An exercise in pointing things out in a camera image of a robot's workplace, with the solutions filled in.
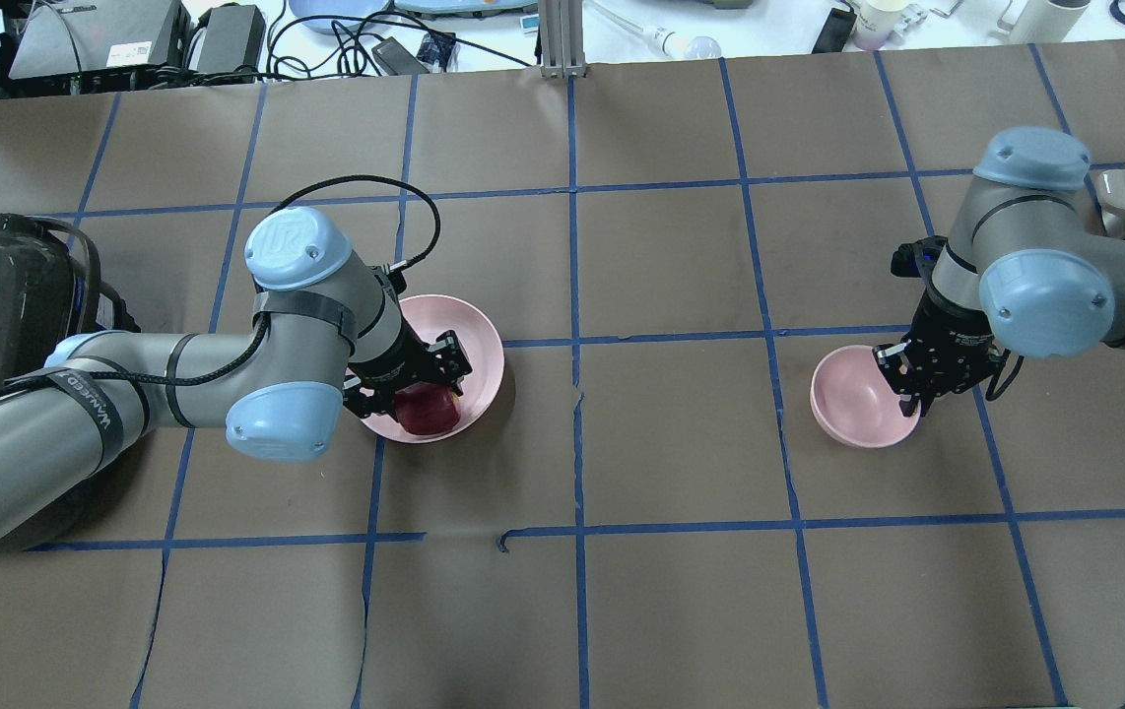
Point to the purple white cup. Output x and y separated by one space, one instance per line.
875 22

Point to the pink plate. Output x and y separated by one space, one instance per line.
431 315

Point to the dark grey rice cooker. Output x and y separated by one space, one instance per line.
52 287

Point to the black power adapter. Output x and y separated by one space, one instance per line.
228 40

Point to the black computer box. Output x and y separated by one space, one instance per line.
90 39

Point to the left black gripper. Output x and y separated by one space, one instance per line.
398 363

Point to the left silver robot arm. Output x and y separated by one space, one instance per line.
328 336

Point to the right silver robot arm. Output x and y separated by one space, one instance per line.
1017 277

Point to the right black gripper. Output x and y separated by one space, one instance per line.
947 328

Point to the light bulb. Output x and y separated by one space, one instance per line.
677 46

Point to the white paper cup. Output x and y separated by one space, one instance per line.
1026 22

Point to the aluminium frame post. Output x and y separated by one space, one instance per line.
560 39

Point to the blue plate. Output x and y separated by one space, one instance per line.
320 15

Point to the pink bowl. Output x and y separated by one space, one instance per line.
853 404

